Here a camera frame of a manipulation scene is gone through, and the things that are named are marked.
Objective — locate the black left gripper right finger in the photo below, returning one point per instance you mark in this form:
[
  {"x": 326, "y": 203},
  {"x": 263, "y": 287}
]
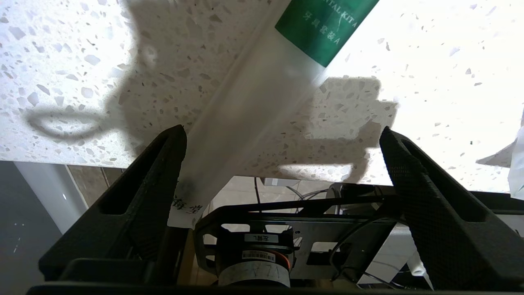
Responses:
[{"x": 450, "y": 229}]

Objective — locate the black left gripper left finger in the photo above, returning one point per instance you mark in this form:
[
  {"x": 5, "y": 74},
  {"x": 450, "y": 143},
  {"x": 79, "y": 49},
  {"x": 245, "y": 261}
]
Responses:
[{"x": 123, "y": 217}]

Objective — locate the packaged toothbrush with green label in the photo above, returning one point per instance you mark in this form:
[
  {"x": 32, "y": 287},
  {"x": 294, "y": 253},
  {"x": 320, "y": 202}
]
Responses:
[{"x": 254, "y": 123}]

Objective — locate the round motor with label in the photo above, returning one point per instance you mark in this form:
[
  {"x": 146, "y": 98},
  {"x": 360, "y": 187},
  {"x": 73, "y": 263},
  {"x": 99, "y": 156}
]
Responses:
[{"x": 254, "y": 266}]

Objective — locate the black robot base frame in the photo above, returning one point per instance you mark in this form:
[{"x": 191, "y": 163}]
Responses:
[{"x": 327, "y": 229}]

